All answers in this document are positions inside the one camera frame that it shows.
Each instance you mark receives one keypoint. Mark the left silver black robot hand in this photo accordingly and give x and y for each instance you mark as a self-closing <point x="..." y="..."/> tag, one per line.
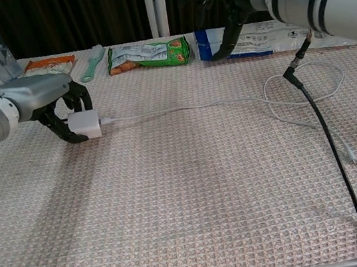
<point x="38" y="92"/>

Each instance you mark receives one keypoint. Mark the white USB wall charger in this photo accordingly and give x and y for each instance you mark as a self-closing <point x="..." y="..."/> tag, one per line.
<point x="85" y="125"/>

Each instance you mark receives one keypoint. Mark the orange white snack packet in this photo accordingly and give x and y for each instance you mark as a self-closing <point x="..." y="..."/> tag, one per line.
<point x="50" y="63"/>

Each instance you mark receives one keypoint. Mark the mint green brush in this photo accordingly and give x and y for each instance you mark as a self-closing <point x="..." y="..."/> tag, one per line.
<point x="90" y="69"/>

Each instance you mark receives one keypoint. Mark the white blue plastic package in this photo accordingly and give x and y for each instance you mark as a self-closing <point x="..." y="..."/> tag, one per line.
<point x="259" y="42"/>

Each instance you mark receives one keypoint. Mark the green snack bag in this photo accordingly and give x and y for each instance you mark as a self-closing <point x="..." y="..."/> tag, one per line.
<point x="150" y="55"/>

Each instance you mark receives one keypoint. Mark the woven checkered tablecloth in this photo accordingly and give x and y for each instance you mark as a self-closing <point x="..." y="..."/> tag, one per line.
<point x="176" y="207"/>

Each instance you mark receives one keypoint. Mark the white vertical frame post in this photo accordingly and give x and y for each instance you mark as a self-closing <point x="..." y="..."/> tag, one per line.
<point x="155" y="6"/>

